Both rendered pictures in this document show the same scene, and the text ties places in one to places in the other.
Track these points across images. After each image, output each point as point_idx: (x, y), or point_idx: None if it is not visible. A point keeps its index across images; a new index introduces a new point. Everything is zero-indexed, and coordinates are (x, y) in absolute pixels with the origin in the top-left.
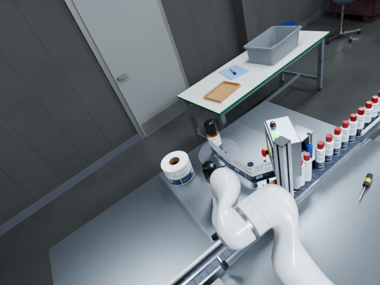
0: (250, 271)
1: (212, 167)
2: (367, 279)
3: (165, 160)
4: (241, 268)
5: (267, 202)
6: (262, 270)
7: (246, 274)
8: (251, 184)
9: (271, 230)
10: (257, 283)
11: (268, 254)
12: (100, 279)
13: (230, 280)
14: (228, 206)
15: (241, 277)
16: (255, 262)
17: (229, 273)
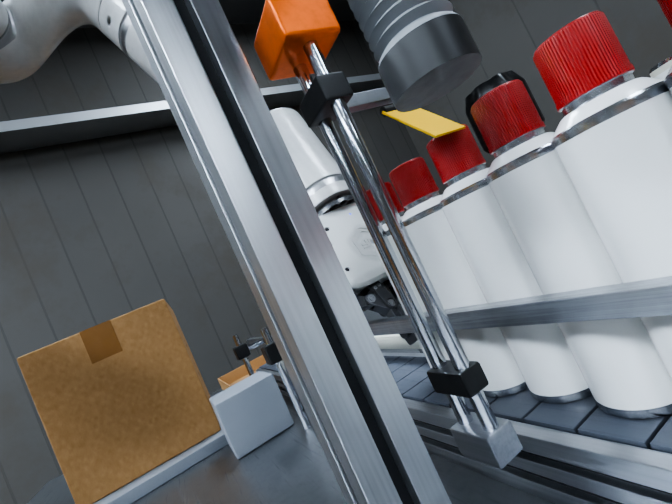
0: (300, 462)
1: (478, 86)
2: None
3: None
4: (317, 441)
5: None
6: (286, 492)
7: (294, 458)
8: None
9: (470, 484)
10: (254, 489)
11: (340, 497)
12: (369, 320)
13: (295, 433)
14: (3, 2)
15: (290, 450)
16: (323, 467)
17: (294, 406)
